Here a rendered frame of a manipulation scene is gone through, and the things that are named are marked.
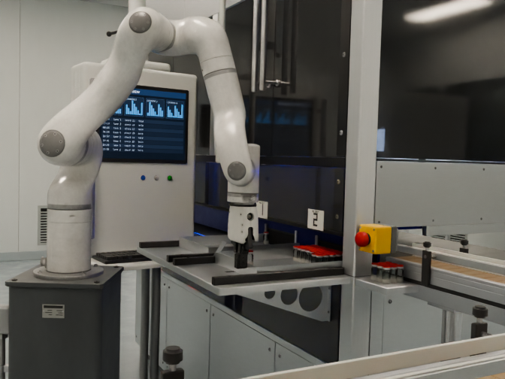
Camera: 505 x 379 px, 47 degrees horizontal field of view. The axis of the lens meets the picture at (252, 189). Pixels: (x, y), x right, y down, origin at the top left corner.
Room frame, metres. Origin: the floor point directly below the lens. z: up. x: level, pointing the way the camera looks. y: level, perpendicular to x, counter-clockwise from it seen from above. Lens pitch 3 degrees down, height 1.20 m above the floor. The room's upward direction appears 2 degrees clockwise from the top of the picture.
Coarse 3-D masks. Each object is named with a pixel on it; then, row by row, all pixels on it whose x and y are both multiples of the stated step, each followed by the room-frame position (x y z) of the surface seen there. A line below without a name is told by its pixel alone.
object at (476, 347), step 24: (480, 312) 0.79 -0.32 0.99; (480, 336) 0.79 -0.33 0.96; (504, 336) 0.77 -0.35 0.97; (168, 360) 0.58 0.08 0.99; (360, 360) 0.65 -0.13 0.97; (384, 360) 0.67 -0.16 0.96; (408, 360) 0.69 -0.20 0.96; (432, 360) 0.70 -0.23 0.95; (456, 360) 0.76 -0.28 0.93; (480, 360) 0.66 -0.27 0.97; (504, 360) 0.67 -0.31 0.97
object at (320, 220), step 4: (308, 208) 1.77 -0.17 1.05; (308, 212) 1.77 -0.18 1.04; (312, 212) 1.75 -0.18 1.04; (316, 212) 1.73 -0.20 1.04; (320, 212) 1.71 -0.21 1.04; (308, 216) 1.77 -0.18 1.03; (312, 216) 1.75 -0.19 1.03; (320, 216) 1.71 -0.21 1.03; (308, 220) 1.77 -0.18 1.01; (312, 220) 1.75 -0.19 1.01; (320, 220) 1.71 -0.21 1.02; (308, 224) 1.77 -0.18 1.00; (312, 224) 1.75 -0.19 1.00; (316, 224) 1.73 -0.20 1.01; (320, 224) 1.71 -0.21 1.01; (312, 228) 1.75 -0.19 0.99; (316, 228) 1.73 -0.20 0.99; (320, 228) 1.71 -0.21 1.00
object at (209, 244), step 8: (184, 240) 1.98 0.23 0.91; (192, 240) 2.05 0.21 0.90; (200, 240) 2.06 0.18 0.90; (208, 240) 2.08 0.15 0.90; (216, 240) 2.09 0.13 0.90; (224, 240) 2.11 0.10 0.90; (184, 248) 1.98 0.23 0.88; (192, 248) 1.92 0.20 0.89; (200, 248) 1.86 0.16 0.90; (208, 248) 1.80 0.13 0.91; (216, 248) 1.81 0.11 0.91; (224, 248) 1.83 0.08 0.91; (232, 248) 1.84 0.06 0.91; (256, 248) 1.88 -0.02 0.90; (264, 248) 1.89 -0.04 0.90; (272, 248) 1.91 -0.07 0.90
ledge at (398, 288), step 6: (360, 282) 1.54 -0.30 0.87; (366, 282) 1.52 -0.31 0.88; (372, 282) 1.51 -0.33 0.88; (378, 282) 1.51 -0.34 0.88; (408, 282) 1.53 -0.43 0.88; (366, 288) 1.52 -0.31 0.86; (372, 288) 1.50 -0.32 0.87; (378, 288) 1.47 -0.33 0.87; (384, 288) 1.45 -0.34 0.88; (390, 288) 1.45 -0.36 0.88; (396, 288) 1.46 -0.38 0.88; (402, 288) 1.47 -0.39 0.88; (408, 288) 1.48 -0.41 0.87; (414, 288) 1.49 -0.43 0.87; (384, 294) 1.45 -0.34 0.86; (390, 294) 1.45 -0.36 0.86; (396, 294) 1.46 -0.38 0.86
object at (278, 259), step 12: (216, 252) 1.72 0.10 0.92; (228, 252) 1.74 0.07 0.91; (264, 252) 1.80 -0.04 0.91; (276, 252) 1.82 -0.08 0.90; (288, 252) 1.84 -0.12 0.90; (228, 264) 1.64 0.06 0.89; (264, 264) 1.72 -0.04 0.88; (276, 264) 1.72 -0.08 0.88; (288, 264) 1.73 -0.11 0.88; (300, 264) 1.56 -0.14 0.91; (312, 264) 1.58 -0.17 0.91; (324, 264) 1.60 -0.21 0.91; (336, 264) 1.62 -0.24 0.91
